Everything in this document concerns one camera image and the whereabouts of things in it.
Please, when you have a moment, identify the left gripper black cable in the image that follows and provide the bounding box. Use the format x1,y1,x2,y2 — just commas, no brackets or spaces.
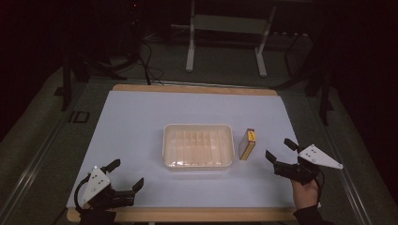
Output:
73,175,92,211

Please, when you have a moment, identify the white plastic tray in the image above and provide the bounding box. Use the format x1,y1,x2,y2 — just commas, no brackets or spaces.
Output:
161,123,236,172

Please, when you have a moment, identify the black tripod stand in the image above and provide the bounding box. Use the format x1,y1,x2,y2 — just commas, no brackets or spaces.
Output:
54,46,128,112
271,31,337,127

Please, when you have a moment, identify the person's right hand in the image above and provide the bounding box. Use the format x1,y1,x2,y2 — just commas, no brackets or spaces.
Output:
290,178,321,210

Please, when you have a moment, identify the white metal stand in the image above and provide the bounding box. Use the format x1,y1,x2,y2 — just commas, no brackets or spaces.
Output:
185,0,278,79

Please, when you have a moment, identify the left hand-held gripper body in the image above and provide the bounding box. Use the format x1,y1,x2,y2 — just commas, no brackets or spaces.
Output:
80,165,135,211

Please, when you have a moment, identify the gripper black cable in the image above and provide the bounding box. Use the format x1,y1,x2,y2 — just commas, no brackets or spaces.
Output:
73,175,92,211
314,170,327,196

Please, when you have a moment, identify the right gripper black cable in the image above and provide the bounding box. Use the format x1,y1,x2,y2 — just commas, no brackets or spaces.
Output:
314,170,327,196

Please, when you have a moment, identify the white table mat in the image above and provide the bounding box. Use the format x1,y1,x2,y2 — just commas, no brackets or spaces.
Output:
66,90,322,209

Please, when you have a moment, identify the yellow small box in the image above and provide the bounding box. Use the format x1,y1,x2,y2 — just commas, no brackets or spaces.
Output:
238,127,257,161

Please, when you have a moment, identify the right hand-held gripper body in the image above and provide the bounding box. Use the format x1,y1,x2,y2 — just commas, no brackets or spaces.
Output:
273,143,344,186

